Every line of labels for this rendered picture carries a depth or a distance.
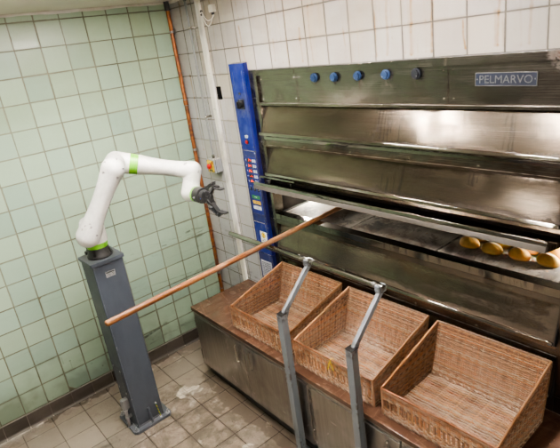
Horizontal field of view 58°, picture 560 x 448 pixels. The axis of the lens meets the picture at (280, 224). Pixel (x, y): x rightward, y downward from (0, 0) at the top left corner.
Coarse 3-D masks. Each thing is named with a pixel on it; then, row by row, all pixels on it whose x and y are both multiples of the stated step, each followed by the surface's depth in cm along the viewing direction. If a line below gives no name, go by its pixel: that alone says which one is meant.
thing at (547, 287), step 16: (320, 224) 304; (368, 240) 275; (384, 240) 269; (416, 256) 253; (432, 256) 245; (448, 256) 242; (480, 272) 227; (496, 272) 221; (512, 272) 219; (528, 288) 211; (544, 288) 206
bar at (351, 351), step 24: (312, 264) 258; (384, 288) 226; (288, 312) 260; (288, 336) 261; (360, 336) 223; (288, 360) 265; (288, 384) 272; (360, 384) 228; (360, 408) 231; (360, 432) 235
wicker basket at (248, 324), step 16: (272, 272) 336; (288, 272) 336; (256, 288) 329; (288, 288) 337; (304, 288) 326; (336, 288) 298; (240, 304) 322; (272, 304) 341; (304, 304) 326; (320, 304) 291; (240, 320) 314; (256, 320) 298; (272, 320) 322; (288, 320) 319; (304, 320) 285; (336, 320) 304; (256, 336) 305; (272, 336) 290
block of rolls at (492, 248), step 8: (464, 240) 247; (472, 240) 245; (480, 240) 251; (472, 248) 246; (488, 248) 237; (496, 248) 235; (512, 248) 231; (520, 248) 228; (512, 256) 229; (520, 256) 226; (528, 256) 225; (544, 256) 219; (552, 256) 217; (544, 264) 219; (552, 264) 217
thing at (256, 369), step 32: (224, 320) 332; (224, 352) 338; (256, 352) 302; (256, 384) 316; (320, 384) 259; (480, 384) 243; (288, 416) 298; (320, 416) 268; (384, 416) 232; (544, 416) 219
